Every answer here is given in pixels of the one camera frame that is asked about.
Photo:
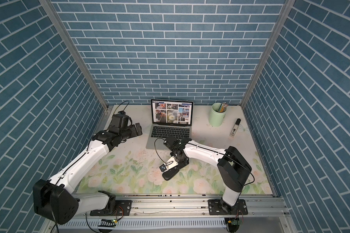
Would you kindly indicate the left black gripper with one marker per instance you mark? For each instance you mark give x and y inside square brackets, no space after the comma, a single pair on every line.
[134,132]

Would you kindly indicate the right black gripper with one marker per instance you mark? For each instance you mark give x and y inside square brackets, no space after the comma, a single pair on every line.
[184,163]

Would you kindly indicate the silver laptop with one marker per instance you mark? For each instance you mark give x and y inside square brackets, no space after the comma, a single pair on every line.
[169,118]

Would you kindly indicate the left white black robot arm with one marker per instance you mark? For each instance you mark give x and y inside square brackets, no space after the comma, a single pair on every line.
[54,198]

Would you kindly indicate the mint green pencil cup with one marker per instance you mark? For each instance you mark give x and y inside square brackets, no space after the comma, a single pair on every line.
[216,118]

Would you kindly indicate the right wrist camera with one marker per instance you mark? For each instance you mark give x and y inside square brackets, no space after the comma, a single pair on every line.
[171,163]

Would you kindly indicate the bundle of coloured pencils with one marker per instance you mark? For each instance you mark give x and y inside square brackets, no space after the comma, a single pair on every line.
[223,107]

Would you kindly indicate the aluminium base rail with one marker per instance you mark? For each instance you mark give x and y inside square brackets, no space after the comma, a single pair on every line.
[204,205]

